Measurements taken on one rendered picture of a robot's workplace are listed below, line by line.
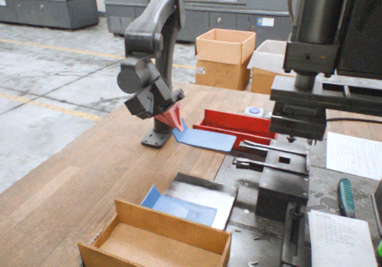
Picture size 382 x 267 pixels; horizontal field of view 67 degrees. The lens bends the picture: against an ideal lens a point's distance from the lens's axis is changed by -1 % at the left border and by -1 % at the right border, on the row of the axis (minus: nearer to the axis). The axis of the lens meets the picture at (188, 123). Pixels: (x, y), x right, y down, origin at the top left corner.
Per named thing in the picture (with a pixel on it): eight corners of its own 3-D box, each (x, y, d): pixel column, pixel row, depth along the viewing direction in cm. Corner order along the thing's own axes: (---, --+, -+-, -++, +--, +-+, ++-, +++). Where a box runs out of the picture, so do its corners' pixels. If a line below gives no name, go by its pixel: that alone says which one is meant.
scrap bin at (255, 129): (204, 123, 102) (205, 108, 99) (277, 137, 94) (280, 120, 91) (192, 140, 92) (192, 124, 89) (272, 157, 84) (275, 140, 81)
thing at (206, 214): (153, 194, 68) (153, 184, 67) (217, 209, 64) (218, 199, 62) (140, 215, 62) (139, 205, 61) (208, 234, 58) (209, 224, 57)
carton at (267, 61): (259, 79, 353) (264, 37, 329) (311, 87, 331) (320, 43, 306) (243, 100, 299) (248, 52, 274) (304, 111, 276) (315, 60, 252)
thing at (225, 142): (181, 128, 80) (181, 119, 79) (236, 137, 75) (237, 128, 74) (171, 141, 75) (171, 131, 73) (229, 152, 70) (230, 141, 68)
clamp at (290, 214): (283, 224, 63) (290, 190, 58) (299, 229, 62) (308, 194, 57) (274, 287, 51) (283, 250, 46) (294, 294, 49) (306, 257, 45)
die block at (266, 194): (267, 164, 81) (270, 142, 78) (304, 172, 78) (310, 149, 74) (254, 215, 65) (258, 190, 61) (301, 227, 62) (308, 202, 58)
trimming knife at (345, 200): (347, 184, 74) (334, 180, 75) (350, 177, 73) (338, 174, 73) (356, 238, 59) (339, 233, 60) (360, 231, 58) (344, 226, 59)
